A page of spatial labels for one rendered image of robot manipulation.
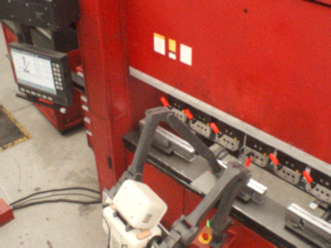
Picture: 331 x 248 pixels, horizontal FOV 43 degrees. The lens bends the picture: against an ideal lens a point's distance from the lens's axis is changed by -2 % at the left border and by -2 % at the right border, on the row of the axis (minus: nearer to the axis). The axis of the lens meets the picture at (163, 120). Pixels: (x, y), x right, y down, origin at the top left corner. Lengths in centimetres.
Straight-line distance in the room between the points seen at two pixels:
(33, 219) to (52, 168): 65
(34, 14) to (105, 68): 54
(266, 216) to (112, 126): 120
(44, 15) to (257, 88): 128
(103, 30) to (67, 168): 194
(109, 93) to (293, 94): 127
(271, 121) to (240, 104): 20
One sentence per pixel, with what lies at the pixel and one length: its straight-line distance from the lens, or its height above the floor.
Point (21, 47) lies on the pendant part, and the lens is 285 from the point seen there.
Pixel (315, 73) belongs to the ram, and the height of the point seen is 184.
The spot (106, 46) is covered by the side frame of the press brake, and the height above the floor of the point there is 161.
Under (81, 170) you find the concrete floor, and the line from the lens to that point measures 419.
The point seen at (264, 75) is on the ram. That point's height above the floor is 172.
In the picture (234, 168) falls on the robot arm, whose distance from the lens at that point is 193.
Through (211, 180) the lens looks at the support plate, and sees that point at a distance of 256.
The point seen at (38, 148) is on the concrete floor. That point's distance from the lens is 456.
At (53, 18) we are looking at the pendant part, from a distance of 257.
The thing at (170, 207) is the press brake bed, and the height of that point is 48.
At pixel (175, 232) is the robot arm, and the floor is 126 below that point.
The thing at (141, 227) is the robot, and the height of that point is 128.
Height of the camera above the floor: 276
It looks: 36 degrees down
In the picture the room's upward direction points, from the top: 1 degrees counter-clockwise
